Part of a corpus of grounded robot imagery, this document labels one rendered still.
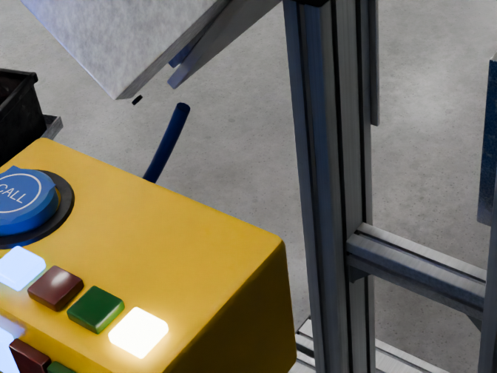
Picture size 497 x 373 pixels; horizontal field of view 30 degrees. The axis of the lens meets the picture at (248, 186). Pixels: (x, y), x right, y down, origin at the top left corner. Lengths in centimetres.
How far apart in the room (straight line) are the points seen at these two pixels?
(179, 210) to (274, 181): 165
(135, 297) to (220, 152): 179
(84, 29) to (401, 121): 152
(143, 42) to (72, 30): 6
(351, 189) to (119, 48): 40
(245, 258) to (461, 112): 188
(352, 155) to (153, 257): 65
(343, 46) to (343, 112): 8
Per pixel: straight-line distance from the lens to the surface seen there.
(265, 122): 226
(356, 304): 121
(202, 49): 89
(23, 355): 42
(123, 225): 44
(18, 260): 43
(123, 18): 78
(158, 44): 77
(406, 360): 163
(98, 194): 46
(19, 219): 44
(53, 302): 40
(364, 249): 110
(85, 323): 39
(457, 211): 200
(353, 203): 109
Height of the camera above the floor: 136
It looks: 41 degrees down
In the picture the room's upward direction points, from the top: 8 degrees counter-clockwise
